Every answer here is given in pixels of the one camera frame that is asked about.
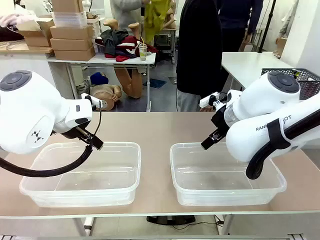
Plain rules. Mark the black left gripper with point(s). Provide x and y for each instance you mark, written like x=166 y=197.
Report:
x=80 y=132

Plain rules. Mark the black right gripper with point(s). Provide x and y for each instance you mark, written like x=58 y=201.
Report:
x=220 y=122

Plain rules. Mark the clear plastic bin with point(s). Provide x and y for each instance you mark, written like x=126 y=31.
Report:
x=220 y=197
x=82 y=197

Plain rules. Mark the black plastic mesh basket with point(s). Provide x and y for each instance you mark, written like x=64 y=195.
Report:
x=310 y=87

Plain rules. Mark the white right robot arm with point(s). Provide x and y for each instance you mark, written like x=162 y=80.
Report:
x=250 y=140

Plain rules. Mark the small white basket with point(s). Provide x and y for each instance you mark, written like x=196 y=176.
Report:
x=92 y=22

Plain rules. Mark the tan mannequin torso lying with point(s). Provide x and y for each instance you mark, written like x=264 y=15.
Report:
x=107 y=93

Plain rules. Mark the blue cloth bundle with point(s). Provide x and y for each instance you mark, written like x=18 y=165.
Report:
x=98 y=78

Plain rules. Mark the tan mannequin leg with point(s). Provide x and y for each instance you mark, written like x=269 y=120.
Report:
x=135 y=85

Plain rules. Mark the blue floor mat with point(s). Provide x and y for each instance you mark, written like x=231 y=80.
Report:
x=157 y=83

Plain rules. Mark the white table leg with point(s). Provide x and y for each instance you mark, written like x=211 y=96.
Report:
x=86 y=226
x=227 y=225

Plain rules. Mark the black floor base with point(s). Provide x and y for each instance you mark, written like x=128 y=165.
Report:
x=171 y=220

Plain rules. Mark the white table with clothes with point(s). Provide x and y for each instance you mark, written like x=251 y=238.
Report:
x=75 y=62

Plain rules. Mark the plain white table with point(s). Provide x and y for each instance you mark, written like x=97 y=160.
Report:
x=250 y=65

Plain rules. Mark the flat cardboard box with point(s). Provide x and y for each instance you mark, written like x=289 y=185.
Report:
x=73 y=55
x=71 y=32
x=71 y=44

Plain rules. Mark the person in black top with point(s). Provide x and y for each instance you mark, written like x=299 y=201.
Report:
x=197 y=50

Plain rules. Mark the plastic cup green drink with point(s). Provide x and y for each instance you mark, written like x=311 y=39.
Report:
x=143 y=53

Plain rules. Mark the dark grey jacket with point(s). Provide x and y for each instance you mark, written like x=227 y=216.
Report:
x=113 y=40

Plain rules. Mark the maroon striped garment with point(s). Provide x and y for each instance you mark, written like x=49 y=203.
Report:
x=130 y=43

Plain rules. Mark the tan mannequin foot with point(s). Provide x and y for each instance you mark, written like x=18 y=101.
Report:
x=111 y=23
x=134 y=27

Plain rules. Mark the open cardboard box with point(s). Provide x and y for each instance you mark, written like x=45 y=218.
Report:
x=35 y=37

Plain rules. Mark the stack of clear containers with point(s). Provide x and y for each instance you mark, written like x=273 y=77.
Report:
x=70 y=19

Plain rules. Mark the person in navy top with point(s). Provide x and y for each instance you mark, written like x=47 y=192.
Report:
x=237 y=20

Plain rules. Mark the black tripod stand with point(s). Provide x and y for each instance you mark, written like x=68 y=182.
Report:
x=267 y=25

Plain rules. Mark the person in grey top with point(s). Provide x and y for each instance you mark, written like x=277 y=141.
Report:
x=125 y=12

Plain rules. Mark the yellow green garment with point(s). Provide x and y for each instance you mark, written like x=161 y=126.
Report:
x=156 y=20

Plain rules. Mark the tall cardboard box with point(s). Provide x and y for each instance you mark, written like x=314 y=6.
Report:
x=67 y=5

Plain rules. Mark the person in light grey jacket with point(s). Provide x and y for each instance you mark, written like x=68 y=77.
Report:
x=287 y=20

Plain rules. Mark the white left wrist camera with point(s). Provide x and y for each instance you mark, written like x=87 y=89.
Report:
x=90 y=99

